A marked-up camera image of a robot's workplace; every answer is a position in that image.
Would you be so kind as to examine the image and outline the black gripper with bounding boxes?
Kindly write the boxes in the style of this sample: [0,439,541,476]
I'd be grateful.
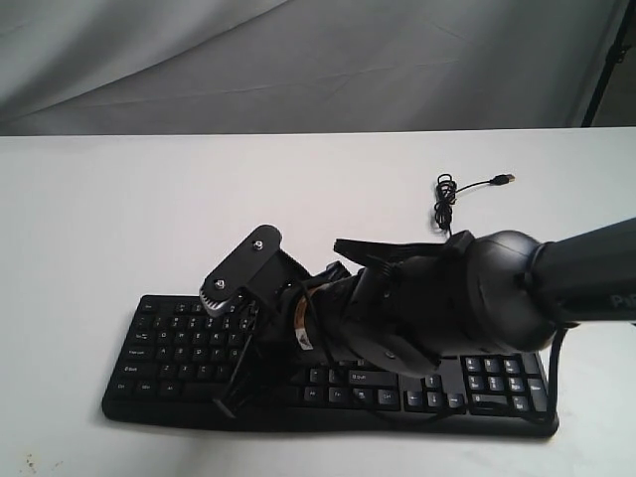
[214,265,358,416]

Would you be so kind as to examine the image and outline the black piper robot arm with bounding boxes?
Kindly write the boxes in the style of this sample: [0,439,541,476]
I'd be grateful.
[199,220,635,415]

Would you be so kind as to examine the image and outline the black acer keyboard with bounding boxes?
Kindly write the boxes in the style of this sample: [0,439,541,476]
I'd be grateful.
[101,295,559,438]

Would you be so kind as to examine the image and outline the grey backdrop cloth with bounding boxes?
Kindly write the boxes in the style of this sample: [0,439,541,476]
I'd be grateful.
[1,1,628,136]

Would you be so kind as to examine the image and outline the black tripod stand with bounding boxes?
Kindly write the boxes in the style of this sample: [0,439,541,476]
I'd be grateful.
[580,0,635,128]

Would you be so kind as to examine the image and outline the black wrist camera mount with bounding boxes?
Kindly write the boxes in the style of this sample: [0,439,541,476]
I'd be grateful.
[199,225,310,317]

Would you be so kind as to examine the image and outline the black USB cable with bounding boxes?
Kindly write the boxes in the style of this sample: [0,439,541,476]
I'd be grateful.
[428,172,517,239]

